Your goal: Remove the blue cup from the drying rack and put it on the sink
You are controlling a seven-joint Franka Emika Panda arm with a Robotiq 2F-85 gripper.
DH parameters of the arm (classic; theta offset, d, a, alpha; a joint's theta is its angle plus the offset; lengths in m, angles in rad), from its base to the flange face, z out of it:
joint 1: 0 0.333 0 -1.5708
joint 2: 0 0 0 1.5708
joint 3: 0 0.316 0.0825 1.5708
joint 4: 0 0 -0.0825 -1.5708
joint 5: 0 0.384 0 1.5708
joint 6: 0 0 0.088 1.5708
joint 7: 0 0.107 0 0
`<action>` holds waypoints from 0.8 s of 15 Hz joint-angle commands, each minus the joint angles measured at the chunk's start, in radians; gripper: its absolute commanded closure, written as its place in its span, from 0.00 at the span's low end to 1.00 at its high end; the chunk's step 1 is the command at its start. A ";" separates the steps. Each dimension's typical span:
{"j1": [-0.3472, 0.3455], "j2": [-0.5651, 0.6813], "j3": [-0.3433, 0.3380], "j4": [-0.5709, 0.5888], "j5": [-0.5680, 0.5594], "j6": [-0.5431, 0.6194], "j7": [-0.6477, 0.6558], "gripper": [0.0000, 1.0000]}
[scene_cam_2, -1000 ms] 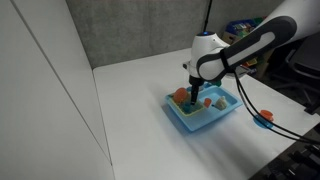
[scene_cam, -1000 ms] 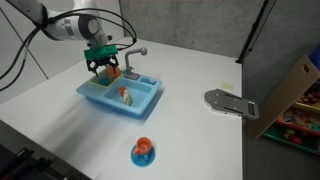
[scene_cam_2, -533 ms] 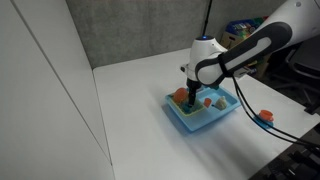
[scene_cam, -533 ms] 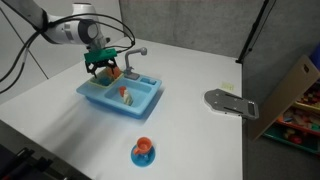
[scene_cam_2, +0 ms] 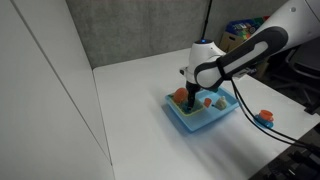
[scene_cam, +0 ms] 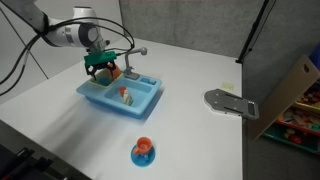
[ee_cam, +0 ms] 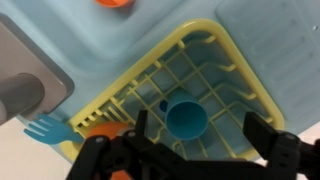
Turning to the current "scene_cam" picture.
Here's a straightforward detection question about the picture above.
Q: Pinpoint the orange cup with handle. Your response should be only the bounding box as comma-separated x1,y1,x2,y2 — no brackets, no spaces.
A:
132,136,154,156

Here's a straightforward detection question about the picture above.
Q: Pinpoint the grey metal mounting plate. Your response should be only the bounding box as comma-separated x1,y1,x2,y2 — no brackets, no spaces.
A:
203,87,260,121

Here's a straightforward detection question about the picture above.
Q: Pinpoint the wooden toy shelf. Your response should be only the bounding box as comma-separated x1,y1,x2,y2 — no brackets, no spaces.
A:
251,54,320,144

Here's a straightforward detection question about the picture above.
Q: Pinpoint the black tripod pole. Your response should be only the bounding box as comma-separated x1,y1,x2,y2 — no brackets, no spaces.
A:
234,0,272,65

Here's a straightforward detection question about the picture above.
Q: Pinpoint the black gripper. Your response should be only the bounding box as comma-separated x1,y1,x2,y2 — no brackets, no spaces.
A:
85,58,119,81

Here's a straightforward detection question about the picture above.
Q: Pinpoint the orange toy plate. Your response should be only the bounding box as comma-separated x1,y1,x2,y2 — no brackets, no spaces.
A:
105,63,122,81

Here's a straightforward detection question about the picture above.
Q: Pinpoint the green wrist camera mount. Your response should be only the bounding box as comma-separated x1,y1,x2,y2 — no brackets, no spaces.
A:
82,50,118,67

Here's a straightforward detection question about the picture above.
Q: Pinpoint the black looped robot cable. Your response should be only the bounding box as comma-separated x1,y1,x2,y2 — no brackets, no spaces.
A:
39,16,136,56

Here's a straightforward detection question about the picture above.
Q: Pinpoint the blue toy sink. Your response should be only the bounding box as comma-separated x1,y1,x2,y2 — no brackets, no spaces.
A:
75,70,164,120

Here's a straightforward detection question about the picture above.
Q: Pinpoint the cream toy dish piece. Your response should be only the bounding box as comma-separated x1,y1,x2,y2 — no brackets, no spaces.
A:
122,90,135,107

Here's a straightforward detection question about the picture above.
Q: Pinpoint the yellow-green drying rack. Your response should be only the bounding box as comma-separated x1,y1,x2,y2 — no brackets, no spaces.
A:
89,68,124,89

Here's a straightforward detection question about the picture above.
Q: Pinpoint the blue toy saucer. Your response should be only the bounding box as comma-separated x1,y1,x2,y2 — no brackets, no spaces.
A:
130,143,157,168

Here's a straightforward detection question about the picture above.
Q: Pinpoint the grey toy faucet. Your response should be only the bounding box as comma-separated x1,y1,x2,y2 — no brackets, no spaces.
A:
123,46,148,81

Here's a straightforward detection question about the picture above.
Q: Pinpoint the yellow sticky note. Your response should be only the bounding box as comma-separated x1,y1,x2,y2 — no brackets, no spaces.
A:
220,81,236,92

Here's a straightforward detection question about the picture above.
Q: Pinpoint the black camera stand equipment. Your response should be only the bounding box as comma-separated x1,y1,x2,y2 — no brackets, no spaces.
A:
0,142,56,180

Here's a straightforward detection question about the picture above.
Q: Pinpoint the green toy bin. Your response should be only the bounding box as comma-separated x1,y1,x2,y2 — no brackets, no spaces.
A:
262,123,320,156

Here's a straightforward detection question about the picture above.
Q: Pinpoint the black hanging robot cable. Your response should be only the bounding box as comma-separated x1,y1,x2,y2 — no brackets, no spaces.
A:
0,6,46,98

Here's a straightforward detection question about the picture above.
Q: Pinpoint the blue toy cup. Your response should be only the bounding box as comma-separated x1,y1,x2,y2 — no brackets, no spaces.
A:
100,75,113,87

